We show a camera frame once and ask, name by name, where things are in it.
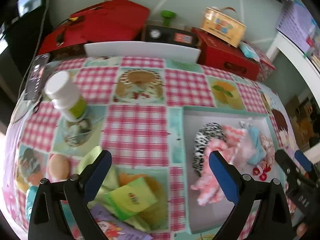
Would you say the patterned tablecloth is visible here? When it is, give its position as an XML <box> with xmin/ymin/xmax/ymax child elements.
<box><xmin>1</xmin><ymin>56</ymin><xmax>298</xmax><ymax>239</ymax></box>

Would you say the green microfiber cloth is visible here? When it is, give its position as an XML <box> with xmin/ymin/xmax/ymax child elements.
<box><xmin>76</xmin><ymin>145</ymin><xmax>168</xmax><ymax>231</ymax></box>

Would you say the purple baby wipes pack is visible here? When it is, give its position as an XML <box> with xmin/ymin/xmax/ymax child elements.
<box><xmin>90</xmin><ymin>204</ymin><xmax>153</xmax><ymax>240</ymax></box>

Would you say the green knob object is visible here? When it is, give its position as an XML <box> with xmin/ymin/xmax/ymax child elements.
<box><xmin>161</xmin><ymin>10</ymin><xmax>176</xmax><ymax>27</ymax></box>

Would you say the black white spotted scrunchie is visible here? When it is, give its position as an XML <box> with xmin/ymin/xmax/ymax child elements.
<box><xmin>192</xmin><ymin>122</ymin><xmax>226</xmax><ymax>177</ymax></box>

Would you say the white pill bottle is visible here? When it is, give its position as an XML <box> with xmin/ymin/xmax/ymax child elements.
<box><xmin>44</xmin><ymin>71</ymin><xmax>87</xmax><ymax>122</ymax></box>

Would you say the red gift box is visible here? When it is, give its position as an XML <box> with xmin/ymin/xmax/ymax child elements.
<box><xmin>191</xmin><ymin>28</ymin><xmax>259</xmax><ymax>81</ymax></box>

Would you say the pink floral fabric bundle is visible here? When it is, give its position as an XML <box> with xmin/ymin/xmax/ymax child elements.
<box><xmin>259</xmin><ymin>133</ymin><xmax>276</xmax><ymax>168</ymax></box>

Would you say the red bag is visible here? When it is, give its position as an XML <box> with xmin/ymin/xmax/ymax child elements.
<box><xmin>38</xmin><ymin>0</ymin><xmax>150</xmax><ymax>55</ymax></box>

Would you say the white shelf frame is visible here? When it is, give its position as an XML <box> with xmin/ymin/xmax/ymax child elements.
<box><xmin>265</xmin><ymin>31</ymin><xmax>320</xmax><ymax>160</ymax></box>

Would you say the blue face mask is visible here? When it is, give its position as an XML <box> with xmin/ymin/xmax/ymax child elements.
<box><xmin>239</xmin><ymin>118</ymin><xmax>266</xmax><ymax>165</ymax></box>

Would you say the red patterned box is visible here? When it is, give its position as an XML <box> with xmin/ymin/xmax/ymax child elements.
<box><xmin>255</xmin><ymin>48</ymin><xmax>276</xmax><ymax>82</ymax></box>

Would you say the teal rimmed white tray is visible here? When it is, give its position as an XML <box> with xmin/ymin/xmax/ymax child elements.
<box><xmin>181</xmin><ymin>106</ymin><xmax>292</xmax><ymax>239</ymax></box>

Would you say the red pink hair tie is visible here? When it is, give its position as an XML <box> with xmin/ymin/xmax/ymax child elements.
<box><xmin>252</xmin><ymin>160</ymin><xmax>272</xmax><ymax>182</ymax></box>

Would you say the blue wet wipes pack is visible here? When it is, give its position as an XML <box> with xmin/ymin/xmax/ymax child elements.
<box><xmin>239</xmin><ymin>41</ymin><xmax>260</xmax><ymax>62</ymax></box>

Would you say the purple perforated basket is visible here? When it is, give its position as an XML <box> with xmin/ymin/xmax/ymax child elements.
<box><xmin>276</xmin><ymin>0</ymin><xmax>319</xmax><ymax>54</ymax></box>

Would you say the white board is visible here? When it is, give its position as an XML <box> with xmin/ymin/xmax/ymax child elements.
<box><xmin>84</xmin><ymin>41</ymin><xmax>201</xmax><ymax>63</ymax></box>

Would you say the yellow handled gift box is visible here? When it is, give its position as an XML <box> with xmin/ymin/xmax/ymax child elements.
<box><xmin>200</xmin><ymin>7</ymin><xmax>246</xmax><ymax>48</ymax></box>

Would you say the black rectangular box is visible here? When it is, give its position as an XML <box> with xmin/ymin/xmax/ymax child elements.
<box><xmin>142</xmin><ymin>24</ymin><xmax>199</xmax><ymax>48</ymax></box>

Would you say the pink white zigzag towel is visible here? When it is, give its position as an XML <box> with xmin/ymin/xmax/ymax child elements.
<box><xmin>190</xmin><ymin>125</ymin><xmax>255</xmax><ymax>206</ymax></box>

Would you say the beige egg sponge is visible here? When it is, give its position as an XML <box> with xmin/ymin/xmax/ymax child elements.
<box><xmin>49</xmin><ymin>154</ymin><xmax>70</xmax><ymax>180</ymax></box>

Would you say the smartphone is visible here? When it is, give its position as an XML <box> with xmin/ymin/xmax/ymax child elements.
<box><xmin>24</xmin><ymin>53</ymin><xmax>50</xmax><ymax>102</ymax></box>

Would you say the black hair clip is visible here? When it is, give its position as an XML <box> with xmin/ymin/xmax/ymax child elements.
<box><xmin>33</xmin><ymin>95</ymin><xmax>46</xmax><ymax>113</ymax></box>

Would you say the black cabinet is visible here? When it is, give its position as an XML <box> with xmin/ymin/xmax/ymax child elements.
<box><xmin>1</xmin><ymin>0</ymin><xmax>52</xmax><ymax>104</ymax></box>

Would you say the teal plastic toy case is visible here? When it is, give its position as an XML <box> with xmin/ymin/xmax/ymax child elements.
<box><xmin>25</xmin><ymin>186</ymin><xmax>38</xmax><ymax>222</ymax></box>

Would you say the person's hand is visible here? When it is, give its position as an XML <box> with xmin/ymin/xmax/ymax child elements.
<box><xmin>293</xmin><ymin>222</ymin><xmax>309</xmax><ymax>240</ymax></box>

